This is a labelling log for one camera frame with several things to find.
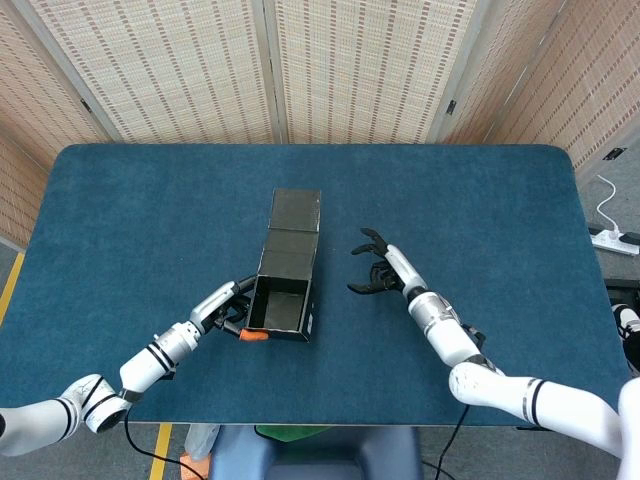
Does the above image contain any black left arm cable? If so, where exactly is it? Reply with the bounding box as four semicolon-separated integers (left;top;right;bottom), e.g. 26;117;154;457
122;407;211;480

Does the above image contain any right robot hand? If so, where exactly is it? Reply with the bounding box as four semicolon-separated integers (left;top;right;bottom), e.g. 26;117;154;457
346;227;429;301

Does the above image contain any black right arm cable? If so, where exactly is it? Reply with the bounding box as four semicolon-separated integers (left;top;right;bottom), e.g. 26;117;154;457
433;404;472;480

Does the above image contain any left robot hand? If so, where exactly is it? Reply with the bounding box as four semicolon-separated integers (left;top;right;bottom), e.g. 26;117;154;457
188;274;272;344

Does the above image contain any black furniture base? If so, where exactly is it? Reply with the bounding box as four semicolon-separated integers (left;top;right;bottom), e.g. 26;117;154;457
603;277;640;304

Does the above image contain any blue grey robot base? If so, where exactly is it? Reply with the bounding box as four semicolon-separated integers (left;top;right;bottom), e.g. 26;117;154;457
209;424;421;480

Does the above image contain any green part on base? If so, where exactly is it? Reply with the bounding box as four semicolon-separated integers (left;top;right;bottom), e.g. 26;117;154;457
253;424;326;444

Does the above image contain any woven folding screen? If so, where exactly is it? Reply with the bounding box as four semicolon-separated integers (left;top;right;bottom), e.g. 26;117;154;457
0;0;640;249

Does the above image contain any white power strip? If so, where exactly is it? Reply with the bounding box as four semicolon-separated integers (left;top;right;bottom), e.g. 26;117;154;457
590;227;640;257

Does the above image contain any blue cloth-covered table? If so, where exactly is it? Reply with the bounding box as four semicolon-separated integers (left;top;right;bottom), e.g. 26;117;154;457
0;143;634;426

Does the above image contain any black and white sneaker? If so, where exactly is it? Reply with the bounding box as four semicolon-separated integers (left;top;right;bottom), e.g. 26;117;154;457
612;303;640;379

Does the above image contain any black cardboard box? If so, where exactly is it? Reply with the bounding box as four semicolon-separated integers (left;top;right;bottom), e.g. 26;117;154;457
244;187;321;345

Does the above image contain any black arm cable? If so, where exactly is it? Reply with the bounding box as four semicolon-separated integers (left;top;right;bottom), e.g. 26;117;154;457
433;404;472;480
122;407;211;480

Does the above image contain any orange block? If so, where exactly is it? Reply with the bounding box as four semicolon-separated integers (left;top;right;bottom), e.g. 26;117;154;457
180;449;211;480

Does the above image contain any white power cable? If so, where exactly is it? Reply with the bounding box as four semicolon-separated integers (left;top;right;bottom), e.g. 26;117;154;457
595;174;624;236

